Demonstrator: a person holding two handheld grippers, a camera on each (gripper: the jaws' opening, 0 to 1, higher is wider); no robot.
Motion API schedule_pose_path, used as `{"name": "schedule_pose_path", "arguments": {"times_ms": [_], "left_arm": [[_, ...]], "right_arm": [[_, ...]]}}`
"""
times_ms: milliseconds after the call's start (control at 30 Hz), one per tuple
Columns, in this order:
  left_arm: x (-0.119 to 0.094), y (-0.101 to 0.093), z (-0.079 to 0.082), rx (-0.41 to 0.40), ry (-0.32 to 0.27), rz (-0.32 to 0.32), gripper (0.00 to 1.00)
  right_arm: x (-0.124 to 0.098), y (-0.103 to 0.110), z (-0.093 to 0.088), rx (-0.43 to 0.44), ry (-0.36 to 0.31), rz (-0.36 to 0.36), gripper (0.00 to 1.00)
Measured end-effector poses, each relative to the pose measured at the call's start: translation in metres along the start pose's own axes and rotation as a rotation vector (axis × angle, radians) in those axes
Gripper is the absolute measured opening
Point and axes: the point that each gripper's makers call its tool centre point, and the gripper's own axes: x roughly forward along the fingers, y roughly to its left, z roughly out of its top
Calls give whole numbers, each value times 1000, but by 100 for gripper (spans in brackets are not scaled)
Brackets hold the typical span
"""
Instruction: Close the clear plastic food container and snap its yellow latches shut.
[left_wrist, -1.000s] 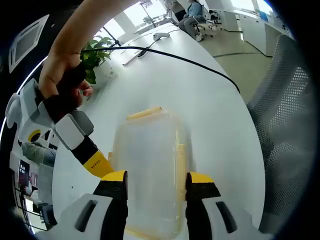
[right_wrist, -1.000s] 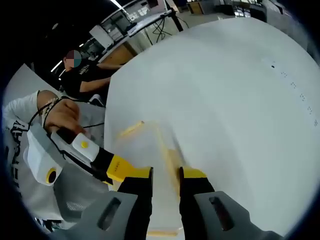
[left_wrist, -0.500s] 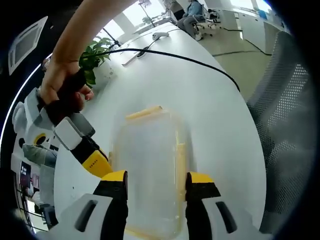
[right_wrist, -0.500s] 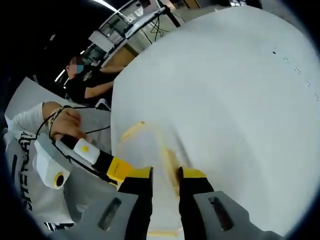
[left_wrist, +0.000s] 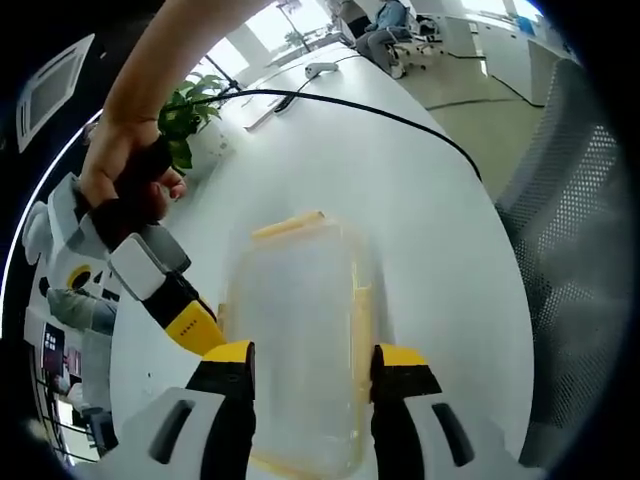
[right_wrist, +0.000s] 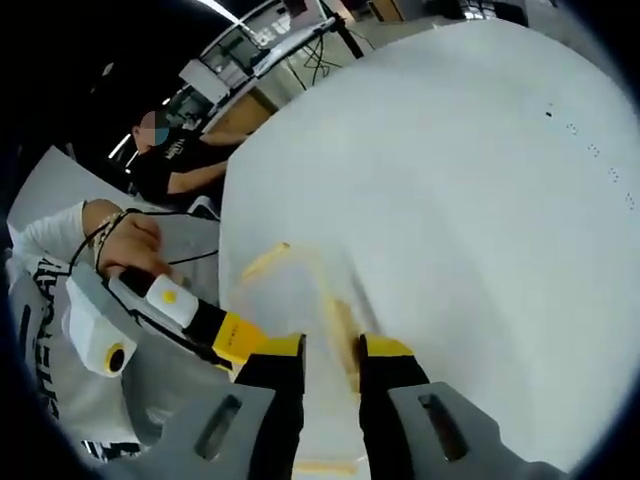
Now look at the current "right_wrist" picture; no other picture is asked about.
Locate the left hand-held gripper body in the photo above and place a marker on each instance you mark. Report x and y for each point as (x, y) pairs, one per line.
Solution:
(95, 320)

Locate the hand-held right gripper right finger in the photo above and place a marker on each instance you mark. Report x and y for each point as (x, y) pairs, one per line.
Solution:
(390, 380)

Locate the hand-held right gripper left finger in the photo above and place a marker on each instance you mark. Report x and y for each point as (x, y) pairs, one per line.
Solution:
(270, 395)

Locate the clear box with yellow buckle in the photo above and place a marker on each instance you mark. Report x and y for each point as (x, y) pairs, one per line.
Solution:
(345, 320)

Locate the person's left hand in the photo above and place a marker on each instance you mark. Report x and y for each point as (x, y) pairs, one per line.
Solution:
(132, 245)

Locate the person's white printed shirt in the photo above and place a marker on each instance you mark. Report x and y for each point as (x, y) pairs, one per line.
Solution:
(75, 400)

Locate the white background desk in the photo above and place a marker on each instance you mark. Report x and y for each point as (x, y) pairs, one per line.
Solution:
(240, 65)

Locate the black pole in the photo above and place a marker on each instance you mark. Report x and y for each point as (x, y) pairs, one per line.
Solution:
(345, 30)

